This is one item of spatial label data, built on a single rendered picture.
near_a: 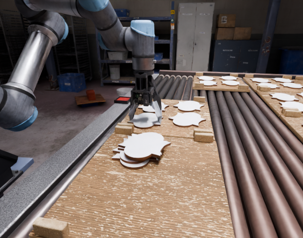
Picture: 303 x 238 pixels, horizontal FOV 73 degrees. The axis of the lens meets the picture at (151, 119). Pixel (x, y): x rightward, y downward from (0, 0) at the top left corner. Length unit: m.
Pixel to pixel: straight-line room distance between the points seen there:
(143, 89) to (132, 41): 0.16
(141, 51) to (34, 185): 0.47
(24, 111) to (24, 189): 0.32
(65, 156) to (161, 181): 0.32
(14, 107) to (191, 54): 4.79
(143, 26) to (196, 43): 4.66
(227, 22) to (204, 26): 0.57
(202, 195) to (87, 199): 0.25
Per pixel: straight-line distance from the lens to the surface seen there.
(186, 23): 5.28
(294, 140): 0.85
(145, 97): 0.69
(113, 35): 0.70
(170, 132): 0.72
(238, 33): 5.62
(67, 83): 5.10
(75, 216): 0.45
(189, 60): 5.32
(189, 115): 0.86
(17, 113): 0.81
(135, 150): 0.55
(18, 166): 0.78
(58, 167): 0.63
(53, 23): 1.00
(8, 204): 0.57
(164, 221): 0.42
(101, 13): 0.66
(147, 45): 0.68
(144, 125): 0.75
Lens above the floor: 1.26
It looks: 23 degrees down
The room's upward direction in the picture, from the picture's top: straight up
